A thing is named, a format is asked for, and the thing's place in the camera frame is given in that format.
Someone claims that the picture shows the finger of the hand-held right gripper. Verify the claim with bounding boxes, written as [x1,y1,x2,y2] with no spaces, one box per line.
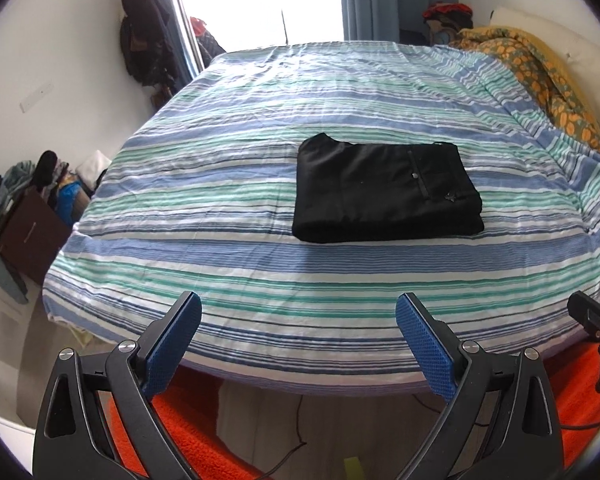
[567,290,600,396]

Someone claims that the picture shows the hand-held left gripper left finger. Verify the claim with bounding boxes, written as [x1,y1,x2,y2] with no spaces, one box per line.
[32,290,203,480]

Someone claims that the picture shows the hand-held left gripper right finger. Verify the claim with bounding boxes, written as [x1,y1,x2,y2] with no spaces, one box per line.
[396,292,566,480]

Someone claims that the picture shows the black pants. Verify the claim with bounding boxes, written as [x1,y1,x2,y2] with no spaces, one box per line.
[291,132,485,245]

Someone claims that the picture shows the orange fluffy rug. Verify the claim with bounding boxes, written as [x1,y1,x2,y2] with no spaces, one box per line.
[107,342,600,480]

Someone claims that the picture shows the striped bed sheet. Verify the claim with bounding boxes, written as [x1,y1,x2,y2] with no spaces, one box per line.
[42,40,600,397]

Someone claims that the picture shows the orange floral blanket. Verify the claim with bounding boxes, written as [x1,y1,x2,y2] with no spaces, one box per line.
[455,25,600,161]

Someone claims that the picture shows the white pillow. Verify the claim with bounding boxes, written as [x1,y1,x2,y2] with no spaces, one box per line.
[487,6,600,83]

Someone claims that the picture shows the plush toy with blue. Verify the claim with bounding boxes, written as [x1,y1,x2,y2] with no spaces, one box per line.
[427,22,462,47]

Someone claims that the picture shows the red and black hat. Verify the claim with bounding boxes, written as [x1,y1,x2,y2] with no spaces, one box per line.
[422,2,476,28]

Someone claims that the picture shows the red and dark bag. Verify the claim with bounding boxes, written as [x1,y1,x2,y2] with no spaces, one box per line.
[190,16,228,68]

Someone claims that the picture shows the dark hanging clothes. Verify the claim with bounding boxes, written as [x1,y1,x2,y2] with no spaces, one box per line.
[117,0,178,98]

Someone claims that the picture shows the blue-grey curtain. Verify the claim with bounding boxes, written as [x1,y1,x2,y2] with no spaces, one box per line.
[340,0,461,43]

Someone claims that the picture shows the black floor cable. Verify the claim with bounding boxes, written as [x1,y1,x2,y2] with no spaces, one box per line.
[257,394,312,480]

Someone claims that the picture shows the white wall plate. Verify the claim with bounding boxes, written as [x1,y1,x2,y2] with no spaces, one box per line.
[20,82,51,113]

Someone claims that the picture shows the metal door frame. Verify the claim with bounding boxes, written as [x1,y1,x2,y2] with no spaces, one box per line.
[166,0,207,81]

